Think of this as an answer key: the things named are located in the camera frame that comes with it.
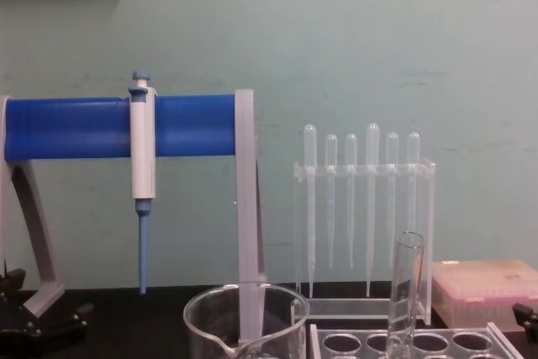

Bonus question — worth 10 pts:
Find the blue and grey pipette stand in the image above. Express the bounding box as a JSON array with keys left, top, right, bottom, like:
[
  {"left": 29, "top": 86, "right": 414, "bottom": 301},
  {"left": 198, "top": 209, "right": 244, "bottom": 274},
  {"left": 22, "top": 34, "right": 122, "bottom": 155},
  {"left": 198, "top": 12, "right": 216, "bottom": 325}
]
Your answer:
[{"left": 0, "top": 88, "right": 268, "bottom": 346}]

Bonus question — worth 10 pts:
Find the clear test tube rack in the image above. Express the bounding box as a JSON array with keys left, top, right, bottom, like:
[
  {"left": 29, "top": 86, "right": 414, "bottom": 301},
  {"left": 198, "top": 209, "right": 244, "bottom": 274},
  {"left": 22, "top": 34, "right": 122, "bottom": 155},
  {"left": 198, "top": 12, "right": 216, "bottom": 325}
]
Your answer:
[{"left": 309, "top": 320, "right": 523, "bottom": 359}]

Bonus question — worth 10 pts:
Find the glass beaker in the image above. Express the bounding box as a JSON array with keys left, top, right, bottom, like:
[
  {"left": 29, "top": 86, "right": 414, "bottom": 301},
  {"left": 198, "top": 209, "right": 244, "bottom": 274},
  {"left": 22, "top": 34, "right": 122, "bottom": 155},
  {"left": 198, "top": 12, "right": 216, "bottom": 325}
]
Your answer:
[{"left": 182, "top": 282, "right": 311, "bottom": 359}]

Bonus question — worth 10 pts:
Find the pink pipette tip box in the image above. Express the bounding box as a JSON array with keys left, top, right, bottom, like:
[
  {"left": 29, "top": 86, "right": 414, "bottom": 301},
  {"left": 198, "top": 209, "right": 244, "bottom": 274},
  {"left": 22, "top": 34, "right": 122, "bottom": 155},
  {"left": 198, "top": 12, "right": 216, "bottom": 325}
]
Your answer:
[{"left": 432, "top": 260, "right": 538, "bottom": 329}]

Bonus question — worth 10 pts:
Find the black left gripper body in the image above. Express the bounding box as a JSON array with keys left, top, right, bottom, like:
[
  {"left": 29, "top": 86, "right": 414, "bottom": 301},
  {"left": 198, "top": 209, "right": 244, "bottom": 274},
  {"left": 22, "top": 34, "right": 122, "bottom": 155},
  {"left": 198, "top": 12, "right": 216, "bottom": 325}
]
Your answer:
[{"left": 0, "top": 312, "right": 51, "bottom": 359}]

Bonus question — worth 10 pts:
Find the white and blue pipette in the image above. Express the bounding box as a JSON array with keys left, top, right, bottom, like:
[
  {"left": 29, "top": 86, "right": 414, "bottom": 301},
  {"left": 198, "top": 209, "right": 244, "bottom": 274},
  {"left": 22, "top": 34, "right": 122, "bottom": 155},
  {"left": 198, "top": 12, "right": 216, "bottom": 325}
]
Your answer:
[{"left": 128, "top": 71, "right": 159, "bottom": 295}]

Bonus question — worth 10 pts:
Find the short clear plastic dropper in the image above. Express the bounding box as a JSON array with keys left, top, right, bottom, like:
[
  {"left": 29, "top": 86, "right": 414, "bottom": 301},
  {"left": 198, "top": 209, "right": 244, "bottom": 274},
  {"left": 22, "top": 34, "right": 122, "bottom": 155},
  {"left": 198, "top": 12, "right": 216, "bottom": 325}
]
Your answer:
[{"left": 406, "top": 130, "right": 422, "bottom": 237}]

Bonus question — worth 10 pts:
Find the clear acrylic dropper rack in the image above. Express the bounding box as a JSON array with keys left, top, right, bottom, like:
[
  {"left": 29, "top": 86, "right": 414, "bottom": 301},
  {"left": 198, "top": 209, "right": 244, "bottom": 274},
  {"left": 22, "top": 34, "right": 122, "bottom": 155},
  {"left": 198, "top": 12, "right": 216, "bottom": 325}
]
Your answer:
[{"left": 293, "top": 156, "right": 437, "bottom": 327}]

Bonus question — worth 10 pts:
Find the glass test tube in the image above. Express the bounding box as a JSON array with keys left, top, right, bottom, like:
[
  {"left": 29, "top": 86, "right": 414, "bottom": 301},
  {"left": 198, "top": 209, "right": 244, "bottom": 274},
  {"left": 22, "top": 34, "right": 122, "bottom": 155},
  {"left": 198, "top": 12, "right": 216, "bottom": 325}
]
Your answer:
[{"left": 386, "top": 230, "right": 425, "bottom": 359}]

